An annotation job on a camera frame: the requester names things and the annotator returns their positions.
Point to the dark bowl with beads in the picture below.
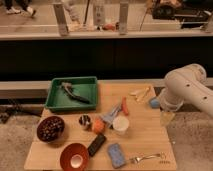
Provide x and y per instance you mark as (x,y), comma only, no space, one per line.
(50,129)

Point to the red bowl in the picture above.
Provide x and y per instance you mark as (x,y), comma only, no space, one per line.
(69,152)

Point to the blue sponge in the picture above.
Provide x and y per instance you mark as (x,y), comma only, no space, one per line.
(116,155)

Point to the black remote control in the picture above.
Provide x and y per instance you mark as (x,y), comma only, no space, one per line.
(96,144)

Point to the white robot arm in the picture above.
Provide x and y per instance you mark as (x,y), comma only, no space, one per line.
(185,84)

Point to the orange carrot toy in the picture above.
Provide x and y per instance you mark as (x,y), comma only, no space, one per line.
(124,106)

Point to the pale yellow clip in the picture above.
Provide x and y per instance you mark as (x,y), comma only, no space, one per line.
(140,93)

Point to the small dark patterned cup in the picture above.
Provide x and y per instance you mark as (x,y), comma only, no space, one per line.
(85,122)

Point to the white cup in red bowl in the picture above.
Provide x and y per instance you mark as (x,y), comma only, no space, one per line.
(76,161)

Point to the green plastic tray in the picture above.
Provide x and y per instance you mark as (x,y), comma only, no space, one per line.
(58,101)

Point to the orange fruit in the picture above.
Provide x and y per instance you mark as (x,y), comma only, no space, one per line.
(98,126)

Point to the blue small cup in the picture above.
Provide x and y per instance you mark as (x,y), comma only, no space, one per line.
(154,103)

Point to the silver metal fork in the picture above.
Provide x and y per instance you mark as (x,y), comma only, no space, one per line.
(136,160)

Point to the dark tool in tray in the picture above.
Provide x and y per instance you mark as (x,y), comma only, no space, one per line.
(67,87)

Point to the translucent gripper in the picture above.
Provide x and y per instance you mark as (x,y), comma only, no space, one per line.
(166,118)

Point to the white plastic cup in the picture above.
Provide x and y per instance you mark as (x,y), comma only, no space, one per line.
(120,125)

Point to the blue handled scraper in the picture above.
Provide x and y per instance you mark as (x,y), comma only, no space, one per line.
(110,116)

